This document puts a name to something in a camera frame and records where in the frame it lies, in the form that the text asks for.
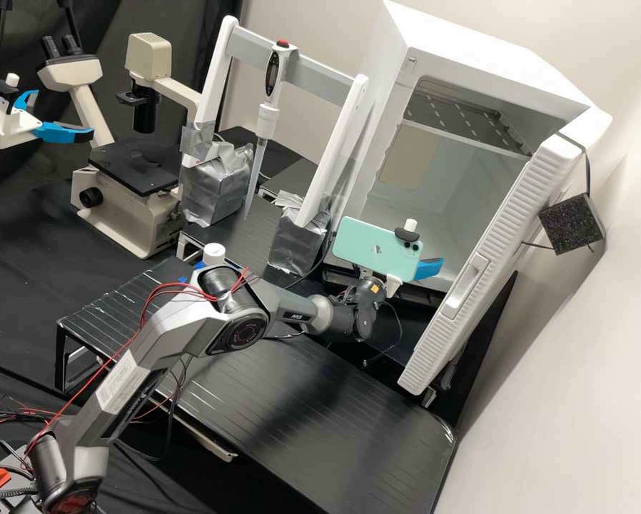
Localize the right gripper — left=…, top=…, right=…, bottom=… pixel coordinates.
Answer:
left=385, top=257, right=445, bottom=293

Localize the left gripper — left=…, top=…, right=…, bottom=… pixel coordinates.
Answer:
left=0, top=89, right=96, bottom=149

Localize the cream microscope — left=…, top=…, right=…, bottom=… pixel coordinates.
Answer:
left=36, top=31, right=204, bottom=261

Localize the left phone holder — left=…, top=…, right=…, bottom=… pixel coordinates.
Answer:
left=0, top=72, right=22, bottom=116

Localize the incubator door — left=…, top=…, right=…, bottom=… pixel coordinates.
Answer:
left=397, top=131, right=608, bottom=398

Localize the white pipette stand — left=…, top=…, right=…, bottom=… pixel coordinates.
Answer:
left=178, top=14, right=375, bottom=275

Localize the white incubator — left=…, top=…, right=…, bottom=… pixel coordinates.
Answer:
left=320, top=0, right=615, bottom=307

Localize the pipette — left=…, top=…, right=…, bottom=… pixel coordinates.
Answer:
left=243, top=39, right=293, bottom=221

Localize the right wrist camera phone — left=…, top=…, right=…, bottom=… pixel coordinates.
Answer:
left=333, top=216, right=425, bottom=283

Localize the black cable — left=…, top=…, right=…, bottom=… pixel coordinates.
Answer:
left=360, top=299, right=405, bottom=368

